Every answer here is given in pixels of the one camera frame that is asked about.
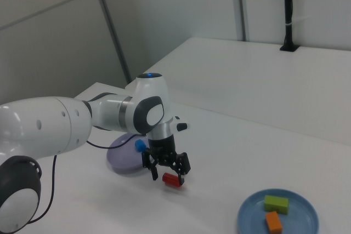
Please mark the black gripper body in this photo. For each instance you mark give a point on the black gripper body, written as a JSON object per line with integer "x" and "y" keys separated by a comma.
{"x": 163, "y": 146}

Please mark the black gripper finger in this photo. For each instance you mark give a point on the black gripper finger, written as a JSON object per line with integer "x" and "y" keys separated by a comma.
{"x": 152, "y": 162}
{"x": 182, "y": 165}

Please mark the red block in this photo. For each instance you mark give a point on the red block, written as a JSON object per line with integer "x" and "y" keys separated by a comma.
{"x": 170, "y": 179}

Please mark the small blue block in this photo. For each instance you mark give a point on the small blue block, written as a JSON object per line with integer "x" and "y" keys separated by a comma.
{"x": 140, "y": 145}

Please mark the green block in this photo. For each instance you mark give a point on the green block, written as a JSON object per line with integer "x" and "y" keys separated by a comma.
{"x": 275, "y": 204}

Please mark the orange block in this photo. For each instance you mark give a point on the orange block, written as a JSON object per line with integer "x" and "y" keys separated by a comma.
{"x": 273, "y": 221}

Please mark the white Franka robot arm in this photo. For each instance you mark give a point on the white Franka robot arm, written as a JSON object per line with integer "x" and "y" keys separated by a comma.
{"x": 41, "y": 127}

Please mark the purple plate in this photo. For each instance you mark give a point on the purple plate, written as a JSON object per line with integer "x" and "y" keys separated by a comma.
{"x": 123, "y": 160}

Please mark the blue plate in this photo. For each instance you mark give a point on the blue plate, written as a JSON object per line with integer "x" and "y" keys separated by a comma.
{"x": 252, "y": 212}

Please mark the white side table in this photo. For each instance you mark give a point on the white side table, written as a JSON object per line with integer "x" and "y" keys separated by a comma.
{"x": 246, "y": 80}

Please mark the black pole with base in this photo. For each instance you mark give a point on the black pole with base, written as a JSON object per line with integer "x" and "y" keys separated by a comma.
{"x": 288, "y": 12}

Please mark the grey partition post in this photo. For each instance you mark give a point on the grey partition post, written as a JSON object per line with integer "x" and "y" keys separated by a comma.
{"x": 241, "y": 4}
{"x": 111, "y": 25}

